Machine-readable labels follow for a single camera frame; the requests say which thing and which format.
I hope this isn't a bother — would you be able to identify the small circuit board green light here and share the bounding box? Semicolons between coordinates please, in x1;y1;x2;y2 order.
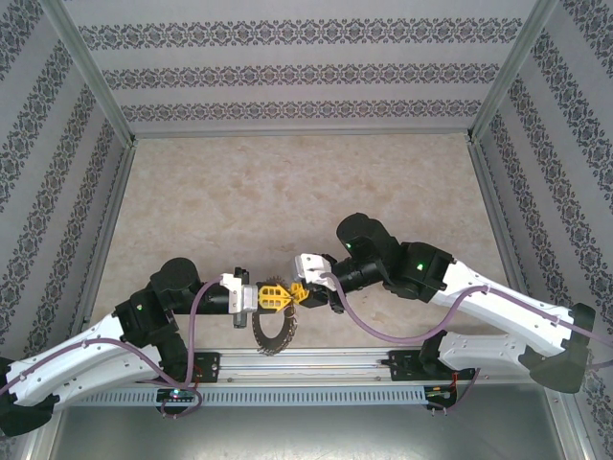
156;387;197;403

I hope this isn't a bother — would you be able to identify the grey metal sheet panel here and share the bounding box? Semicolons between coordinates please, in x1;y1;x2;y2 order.
23;382;590;460

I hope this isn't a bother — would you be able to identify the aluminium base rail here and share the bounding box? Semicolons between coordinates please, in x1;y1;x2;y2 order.
191;348;480;385

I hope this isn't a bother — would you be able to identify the aluminium side floor rail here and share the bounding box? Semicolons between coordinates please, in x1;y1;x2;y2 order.
468;138;535;308
71;141;138;327

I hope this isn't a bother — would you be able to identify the grey slotted cable duct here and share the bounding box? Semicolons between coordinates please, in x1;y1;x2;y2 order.
71;385;430;407

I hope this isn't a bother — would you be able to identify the aluminium back floor rail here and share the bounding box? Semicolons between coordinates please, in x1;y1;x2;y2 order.
131;126;473;141

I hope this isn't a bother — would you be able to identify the aluminium corner post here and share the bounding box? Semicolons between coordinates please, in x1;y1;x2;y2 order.
465;0;561;144
40;0;140;145

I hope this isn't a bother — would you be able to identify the aluminium front frame post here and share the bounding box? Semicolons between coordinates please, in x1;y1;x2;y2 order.
550;387;594;460

